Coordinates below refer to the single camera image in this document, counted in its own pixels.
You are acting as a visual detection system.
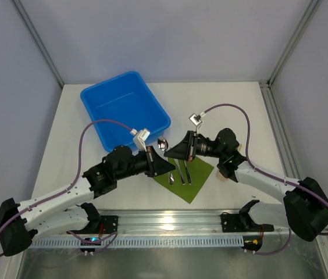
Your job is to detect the silver table knife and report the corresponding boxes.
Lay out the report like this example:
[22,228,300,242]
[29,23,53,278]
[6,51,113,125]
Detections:
[174,159,186,185]

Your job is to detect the silver spoon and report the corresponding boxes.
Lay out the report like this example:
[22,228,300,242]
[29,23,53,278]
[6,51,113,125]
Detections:
[157,135,174,185]

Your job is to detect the green paper napkin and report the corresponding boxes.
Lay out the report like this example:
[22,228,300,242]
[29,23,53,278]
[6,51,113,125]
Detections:
[154,158,214,203]

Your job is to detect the silver fork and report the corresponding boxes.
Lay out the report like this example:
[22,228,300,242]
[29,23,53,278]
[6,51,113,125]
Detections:
[183,160,192,185]

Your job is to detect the beige cutlery tray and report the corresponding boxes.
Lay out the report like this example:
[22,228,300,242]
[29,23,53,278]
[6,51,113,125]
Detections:
[216,171,227,181]

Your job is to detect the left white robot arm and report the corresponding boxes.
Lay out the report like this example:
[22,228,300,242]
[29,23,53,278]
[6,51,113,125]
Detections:
[0,145,175,257]

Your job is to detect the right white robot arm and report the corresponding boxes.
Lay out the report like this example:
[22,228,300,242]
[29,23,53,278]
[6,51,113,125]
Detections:
[164,128,328,241]

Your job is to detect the blue plastic bin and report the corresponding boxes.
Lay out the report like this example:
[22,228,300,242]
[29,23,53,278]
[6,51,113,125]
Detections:
[80,71,171,144]

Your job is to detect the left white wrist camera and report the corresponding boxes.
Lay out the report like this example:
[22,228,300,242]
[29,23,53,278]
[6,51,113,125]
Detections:
[130,128,151,152]

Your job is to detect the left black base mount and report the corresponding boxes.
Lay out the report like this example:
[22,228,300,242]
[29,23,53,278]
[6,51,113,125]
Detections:
[97,215,119,235]

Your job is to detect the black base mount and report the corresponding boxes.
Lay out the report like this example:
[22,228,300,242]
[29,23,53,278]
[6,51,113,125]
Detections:
[97,215,119,235]
[220,212,274,233]

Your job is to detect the aluminium front rail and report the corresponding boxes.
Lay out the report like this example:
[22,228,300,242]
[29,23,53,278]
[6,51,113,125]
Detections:
[21,203,288,241]

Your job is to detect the right aluminium side rail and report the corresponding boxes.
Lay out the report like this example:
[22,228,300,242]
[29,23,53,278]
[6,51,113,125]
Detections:
[258,80,302,178]

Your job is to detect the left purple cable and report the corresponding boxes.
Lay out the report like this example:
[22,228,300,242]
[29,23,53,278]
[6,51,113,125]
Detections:
[0,119,136,258]

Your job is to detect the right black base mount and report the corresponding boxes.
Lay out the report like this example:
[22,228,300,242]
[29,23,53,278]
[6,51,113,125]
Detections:
[220,212,274,233]

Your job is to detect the white slotted cable duct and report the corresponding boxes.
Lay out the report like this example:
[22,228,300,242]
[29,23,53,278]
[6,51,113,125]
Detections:
[30,235,244,249]

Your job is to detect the right aluminium frame post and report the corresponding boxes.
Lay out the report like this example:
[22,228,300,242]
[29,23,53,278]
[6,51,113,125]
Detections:
[267,0,322,87]

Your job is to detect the aluminium frame post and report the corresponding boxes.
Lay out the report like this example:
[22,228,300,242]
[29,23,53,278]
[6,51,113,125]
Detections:
[10,0,65,88]
[267,0,322,87]

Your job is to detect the left aluminium frame post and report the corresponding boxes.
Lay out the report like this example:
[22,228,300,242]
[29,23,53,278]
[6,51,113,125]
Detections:
[10,0,65,88]

